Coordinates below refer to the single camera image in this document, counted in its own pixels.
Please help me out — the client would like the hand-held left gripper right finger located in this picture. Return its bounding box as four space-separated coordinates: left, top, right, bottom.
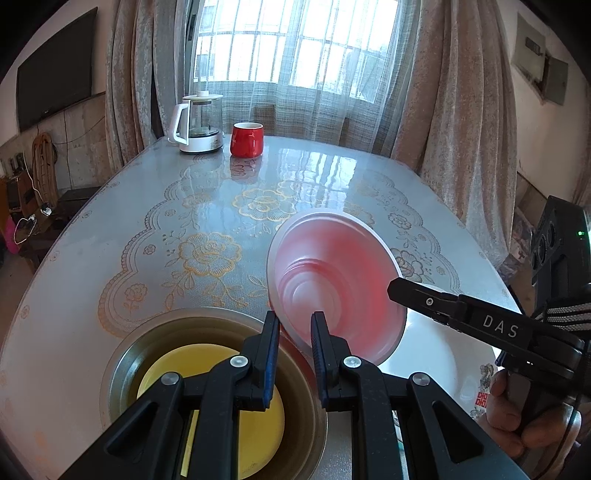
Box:
310 311 532 480

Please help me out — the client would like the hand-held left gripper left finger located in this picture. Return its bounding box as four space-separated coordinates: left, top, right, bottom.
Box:
60 311 281 480

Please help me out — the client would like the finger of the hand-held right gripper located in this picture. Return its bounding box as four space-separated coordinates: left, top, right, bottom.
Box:
387 277 467 335

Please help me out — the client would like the large white printed plate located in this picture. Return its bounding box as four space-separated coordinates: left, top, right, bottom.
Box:
376 284 496 421

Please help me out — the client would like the red plastic bowl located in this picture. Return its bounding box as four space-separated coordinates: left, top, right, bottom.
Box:
267 210 408 367

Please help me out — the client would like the yellow plastic bowl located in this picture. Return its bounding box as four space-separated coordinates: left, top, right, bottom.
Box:
136 344 284 480

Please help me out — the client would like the stainless steel bowl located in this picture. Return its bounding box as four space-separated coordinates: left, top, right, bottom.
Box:
99 307 328 480

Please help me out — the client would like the person's right hand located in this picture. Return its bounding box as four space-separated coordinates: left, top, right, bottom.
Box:
475 369 583 472

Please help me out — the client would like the gold floral lace tablecloth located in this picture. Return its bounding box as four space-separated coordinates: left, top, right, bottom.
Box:
95 161 462 342

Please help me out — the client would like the beige patterned curtain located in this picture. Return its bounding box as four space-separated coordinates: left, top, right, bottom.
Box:
392 0 520 273
105 0 195 164

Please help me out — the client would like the white sheer curtain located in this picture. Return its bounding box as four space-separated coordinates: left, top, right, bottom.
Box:
185 0 426 160

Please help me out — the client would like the red mug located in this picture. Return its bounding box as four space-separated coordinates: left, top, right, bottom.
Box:
230 122 265 158

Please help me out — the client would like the white glass electric kettle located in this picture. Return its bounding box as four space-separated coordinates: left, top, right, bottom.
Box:
167 91 225 154

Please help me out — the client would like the barred window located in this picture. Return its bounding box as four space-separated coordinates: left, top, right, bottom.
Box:
194 0 402 100

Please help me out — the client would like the grey wall electrical box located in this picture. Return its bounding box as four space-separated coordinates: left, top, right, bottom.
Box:
510 14 568 104

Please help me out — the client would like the black wall television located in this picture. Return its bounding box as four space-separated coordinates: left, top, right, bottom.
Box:
16 7 99 133

